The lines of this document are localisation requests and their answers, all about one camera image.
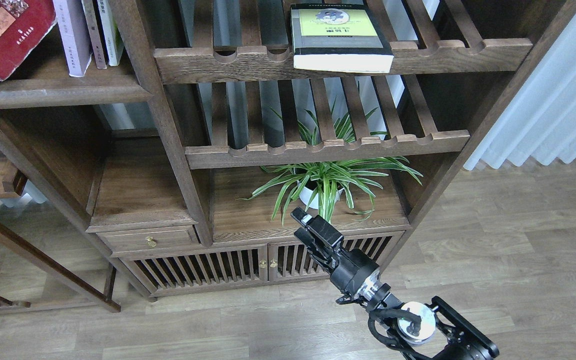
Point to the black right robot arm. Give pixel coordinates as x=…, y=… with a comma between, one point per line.
x=399, y=325

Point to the white green upright book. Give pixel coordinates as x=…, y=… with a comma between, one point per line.
x=111, y=35

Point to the white sheer curtain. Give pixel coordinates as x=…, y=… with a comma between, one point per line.
x=540, y=122

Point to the yellow green black book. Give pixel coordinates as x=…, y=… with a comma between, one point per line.
x=341, y=38

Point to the pale lavender white book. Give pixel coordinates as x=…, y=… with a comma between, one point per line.
x=74, y=33

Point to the dark wooden bookshelf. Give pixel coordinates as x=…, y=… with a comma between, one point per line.
x=169, y=143

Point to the red paperback book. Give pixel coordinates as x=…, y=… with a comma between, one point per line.
x=23, y=24

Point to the green spider plant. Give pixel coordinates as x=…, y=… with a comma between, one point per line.
x=291, y=178

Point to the white plant pot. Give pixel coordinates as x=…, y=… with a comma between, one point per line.
x=321, y=195

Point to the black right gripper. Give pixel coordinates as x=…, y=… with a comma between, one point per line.
x=354, y=273

